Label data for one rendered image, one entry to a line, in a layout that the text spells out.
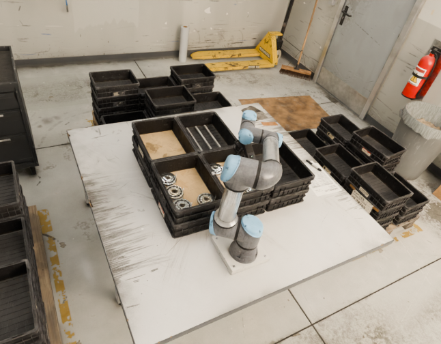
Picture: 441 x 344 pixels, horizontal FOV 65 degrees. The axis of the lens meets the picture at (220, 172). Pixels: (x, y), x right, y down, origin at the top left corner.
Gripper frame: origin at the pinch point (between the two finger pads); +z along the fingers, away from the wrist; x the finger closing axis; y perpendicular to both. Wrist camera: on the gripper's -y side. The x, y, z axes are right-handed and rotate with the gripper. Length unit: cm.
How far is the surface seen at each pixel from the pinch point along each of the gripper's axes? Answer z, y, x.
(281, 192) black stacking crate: 10.5, -18.6, -18.0
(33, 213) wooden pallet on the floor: 73, 73, 122
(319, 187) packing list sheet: 29, -11, -59
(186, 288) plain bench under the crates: 22, -48, 54
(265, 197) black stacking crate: 10.8, -18.7, -6.7
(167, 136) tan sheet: 10, 52, 27
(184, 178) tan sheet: 10.1, 11.2, 31.2
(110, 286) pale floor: 90, 6, 85
